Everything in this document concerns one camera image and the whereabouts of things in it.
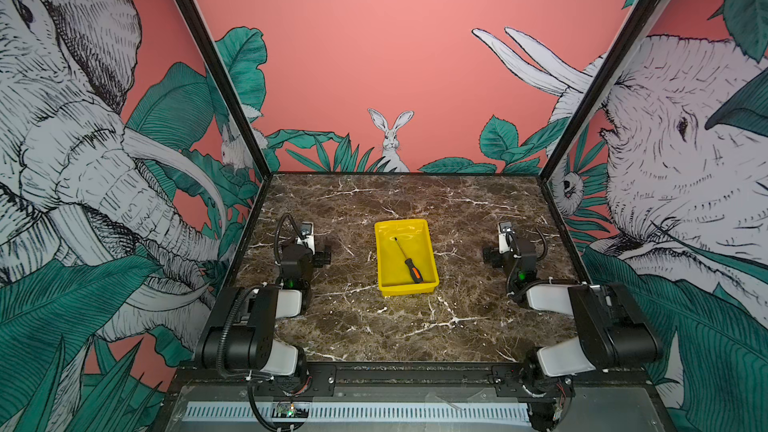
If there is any white slotted cable duct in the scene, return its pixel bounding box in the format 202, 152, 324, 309
182, 401, 530, 426

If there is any black corner post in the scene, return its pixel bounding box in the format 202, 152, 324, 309
174, 0, 273, 179
539, 0, 671, 183

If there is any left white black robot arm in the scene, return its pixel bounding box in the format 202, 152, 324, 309
193, 213, 331, 380

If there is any left black corner post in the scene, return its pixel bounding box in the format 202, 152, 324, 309
174, 0, 273, 179

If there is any green circuit board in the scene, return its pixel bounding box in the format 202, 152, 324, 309
273, 402, 309, 420

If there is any yellow plastic bin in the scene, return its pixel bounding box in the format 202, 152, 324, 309
374, 219, 440, 297

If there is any orange black handled screwdriver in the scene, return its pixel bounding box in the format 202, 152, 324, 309
393, 237, 424, 284

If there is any black front mounting rail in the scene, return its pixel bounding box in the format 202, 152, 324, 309
170, 361, 652, 402

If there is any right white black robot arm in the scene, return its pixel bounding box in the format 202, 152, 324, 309
482, 230, 662, 397

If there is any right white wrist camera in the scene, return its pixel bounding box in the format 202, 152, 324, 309
498, 221, 517, 254

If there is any right black corner post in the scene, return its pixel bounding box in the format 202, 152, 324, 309
539, 0, 671, 183

